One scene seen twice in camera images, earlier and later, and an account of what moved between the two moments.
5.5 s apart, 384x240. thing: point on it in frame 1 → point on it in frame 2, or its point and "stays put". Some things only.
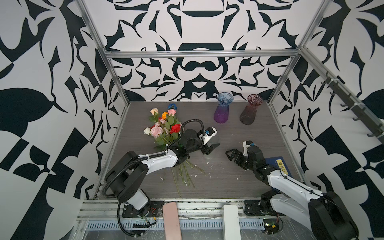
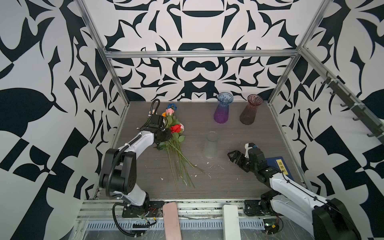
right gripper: x=237 y=160 stays put
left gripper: x=210 y=149 → x=168 y=137
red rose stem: x=176 y=128 stays put
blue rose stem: x=172 y=106 stays put
